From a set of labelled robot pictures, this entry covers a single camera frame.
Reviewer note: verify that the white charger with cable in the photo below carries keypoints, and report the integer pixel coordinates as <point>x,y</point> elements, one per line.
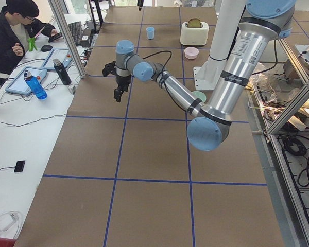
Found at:
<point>10,224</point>

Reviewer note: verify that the teach pendant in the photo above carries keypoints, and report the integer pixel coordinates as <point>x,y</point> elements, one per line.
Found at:
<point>18,84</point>
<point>63,55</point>

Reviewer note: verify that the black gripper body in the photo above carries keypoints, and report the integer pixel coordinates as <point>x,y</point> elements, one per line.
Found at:
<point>123,81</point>

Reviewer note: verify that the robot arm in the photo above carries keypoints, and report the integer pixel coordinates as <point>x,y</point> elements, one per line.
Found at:
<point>258,23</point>

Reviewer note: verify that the blue water bottle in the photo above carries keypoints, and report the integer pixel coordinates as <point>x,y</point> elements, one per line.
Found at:
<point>34,85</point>

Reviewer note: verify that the small black box device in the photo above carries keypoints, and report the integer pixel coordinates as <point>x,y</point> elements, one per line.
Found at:
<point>19,167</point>

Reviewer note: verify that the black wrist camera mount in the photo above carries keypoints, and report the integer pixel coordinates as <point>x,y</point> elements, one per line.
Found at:
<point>109,68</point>

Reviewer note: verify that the teach pendant far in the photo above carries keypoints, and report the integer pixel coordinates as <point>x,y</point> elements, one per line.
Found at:
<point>63,55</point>

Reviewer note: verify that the cream two-slot toaster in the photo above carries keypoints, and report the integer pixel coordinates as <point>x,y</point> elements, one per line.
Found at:
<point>194,36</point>

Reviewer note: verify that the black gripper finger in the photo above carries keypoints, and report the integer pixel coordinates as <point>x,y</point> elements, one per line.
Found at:
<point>140,5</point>
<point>117,94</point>

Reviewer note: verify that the light blue cup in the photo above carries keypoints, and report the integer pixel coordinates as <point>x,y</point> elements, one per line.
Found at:
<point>150,32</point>

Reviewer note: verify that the green mini tripod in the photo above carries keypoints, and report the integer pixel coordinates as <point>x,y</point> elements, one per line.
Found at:
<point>32,44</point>

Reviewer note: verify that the black computer mouse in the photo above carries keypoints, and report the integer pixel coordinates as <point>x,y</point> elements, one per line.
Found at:
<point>46,48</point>

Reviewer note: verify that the green plastic bowl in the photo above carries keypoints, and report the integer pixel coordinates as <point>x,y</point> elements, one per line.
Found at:
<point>198,94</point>

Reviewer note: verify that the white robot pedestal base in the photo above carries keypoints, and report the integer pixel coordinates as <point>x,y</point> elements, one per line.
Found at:
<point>207,76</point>

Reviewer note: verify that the toast slice in toaster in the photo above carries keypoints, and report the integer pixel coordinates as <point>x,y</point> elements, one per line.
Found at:
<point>194,23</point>

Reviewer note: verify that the pink plastic bowl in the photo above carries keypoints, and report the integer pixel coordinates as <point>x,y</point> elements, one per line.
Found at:
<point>191,53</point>

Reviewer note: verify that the aluminium frame post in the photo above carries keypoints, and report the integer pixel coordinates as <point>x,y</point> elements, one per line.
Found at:
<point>63,26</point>

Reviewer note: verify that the seated person in black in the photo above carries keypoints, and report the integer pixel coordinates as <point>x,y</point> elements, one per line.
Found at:
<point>18,23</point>

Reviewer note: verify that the black keyboard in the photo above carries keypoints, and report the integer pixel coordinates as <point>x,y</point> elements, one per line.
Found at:
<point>75,30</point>

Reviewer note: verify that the black thermos bottle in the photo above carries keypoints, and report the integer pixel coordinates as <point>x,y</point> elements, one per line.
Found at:
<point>61,71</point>

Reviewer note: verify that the teach pendant near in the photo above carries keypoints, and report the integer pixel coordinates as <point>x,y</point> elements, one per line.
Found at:
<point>18,84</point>

